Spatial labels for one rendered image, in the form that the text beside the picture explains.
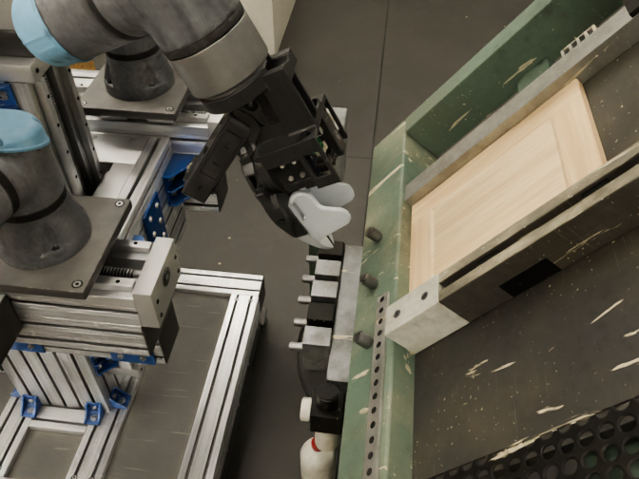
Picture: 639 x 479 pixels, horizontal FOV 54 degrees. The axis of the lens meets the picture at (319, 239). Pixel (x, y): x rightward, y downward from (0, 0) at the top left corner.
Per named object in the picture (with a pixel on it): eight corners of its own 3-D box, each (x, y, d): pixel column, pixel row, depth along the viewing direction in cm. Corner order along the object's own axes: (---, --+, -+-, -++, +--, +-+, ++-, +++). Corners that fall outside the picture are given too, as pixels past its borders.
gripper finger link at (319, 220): (369, 256, 63) (327, 189, 57) (317, 270, 65) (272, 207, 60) (371, 234, 65) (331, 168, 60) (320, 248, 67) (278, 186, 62)
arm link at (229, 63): (155, 72, 50) (183, 26, 56) (188, 118, 53) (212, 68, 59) (233, 37, 47) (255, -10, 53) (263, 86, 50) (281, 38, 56)
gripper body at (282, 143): (343, 189, 56) (276, 78, 49) (262, 215, 60) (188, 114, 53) (352, 139, 62) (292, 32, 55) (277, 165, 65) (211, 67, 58)
